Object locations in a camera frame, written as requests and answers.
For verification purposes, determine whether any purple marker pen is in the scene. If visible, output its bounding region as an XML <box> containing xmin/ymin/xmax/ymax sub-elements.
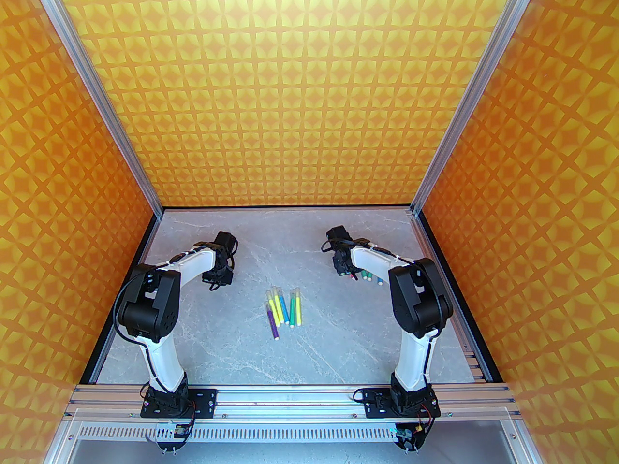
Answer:
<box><xmin>265</xmin><ymin>302</ymin><xmax>280</xmax><ymax>342</ymax></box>

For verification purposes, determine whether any black table edge strip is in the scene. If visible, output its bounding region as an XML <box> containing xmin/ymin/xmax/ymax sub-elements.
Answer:
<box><xmin>160</xmin><ymin>204</ymin><xmax>414</xmax><ymax>211</ymax></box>

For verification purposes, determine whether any small circuit board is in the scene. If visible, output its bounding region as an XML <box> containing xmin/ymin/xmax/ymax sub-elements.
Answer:
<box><xmin>155</xmin><ymin>423</ymin><xmax>192</xmax><ymax>453</ymax></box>
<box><xmin>394</xmin><ymin>423</ymin><xmax>426</xmax><ymax>453</ymax></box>

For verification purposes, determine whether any grey metal lower panel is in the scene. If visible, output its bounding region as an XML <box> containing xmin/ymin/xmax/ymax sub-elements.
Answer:
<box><xmin>68</xmin><ymin>440</ymin><xmax>525</xmax><ymax>464</ymax></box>

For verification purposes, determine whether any black silver table side rail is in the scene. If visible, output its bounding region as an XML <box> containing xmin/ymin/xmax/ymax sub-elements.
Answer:
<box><xmin>79</xmin><ymin>213</ymin><xmax>165</xmax><ymax>385</ymax></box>
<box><xmin>413</xmin><ymin>213</ymin><xmax>503</xmax><ymax>384</ymax></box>

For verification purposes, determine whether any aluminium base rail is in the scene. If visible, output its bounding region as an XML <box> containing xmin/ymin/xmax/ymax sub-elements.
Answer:
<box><xmin>64</xmin><ymin>383</ymin><xmax>522</xmax><ymax>422</ymax></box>

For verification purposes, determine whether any slotted metal cable duct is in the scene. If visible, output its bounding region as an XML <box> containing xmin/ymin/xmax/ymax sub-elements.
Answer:
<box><xmin>73</xmin><ymin>421</ymin><xmax>518</xmax><ymax>444</ymax></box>

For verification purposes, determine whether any aluminium frame post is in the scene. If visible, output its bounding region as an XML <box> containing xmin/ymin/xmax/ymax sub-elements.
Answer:
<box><xmin>410</xmin><ymin>0</ymin><xmax>541</xmax><ymax>218</ymax></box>
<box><xmin>25</xmin><ymin>0</ymin><xmax>165</xmax><ymax>218</ymax></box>

